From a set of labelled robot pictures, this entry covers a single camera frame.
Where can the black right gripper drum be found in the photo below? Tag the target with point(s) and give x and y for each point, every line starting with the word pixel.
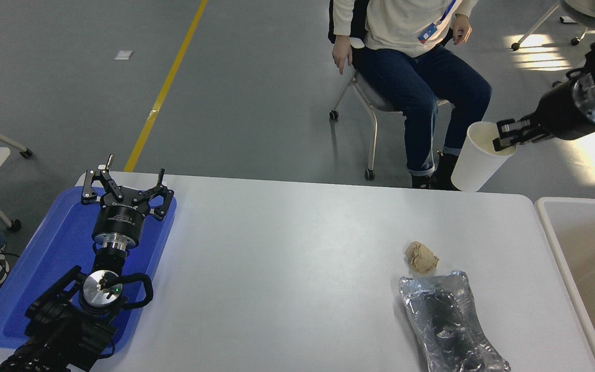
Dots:
pixel 558 113

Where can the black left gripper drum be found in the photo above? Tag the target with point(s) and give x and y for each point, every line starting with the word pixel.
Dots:
pixel 119 219

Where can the white paper cup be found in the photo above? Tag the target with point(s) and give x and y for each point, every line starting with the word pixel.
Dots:
pixel 475 165

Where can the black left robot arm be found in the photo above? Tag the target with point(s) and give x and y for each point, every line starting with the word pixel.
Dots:
pixel 60 330

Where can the person's left hand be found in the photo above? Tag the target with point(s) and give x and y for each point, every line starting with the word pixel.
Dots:
pixel 463 28

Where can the person's right hand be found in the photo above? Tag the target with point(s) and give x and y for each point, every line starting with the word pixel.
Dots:
pixel 342 54

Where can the blue plastic tray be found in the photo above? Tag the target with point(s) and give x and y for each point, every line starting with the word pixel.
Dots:
pixel 55 248

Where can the white paper scrap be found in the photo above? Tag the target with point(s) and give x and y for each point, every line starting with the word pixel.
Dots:
pixel 123 55

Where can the wheeled chair with black backrest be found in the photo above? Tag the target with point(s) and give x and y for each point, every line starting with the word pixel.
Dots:
pixel 375 98

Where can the crumpled tan paper ball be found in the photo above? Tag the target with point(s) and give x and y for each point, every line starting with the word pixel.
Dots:
pixel 421 257

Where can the person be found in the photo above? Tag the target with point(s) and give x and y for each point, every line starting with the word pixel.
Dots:
pixel 390 20

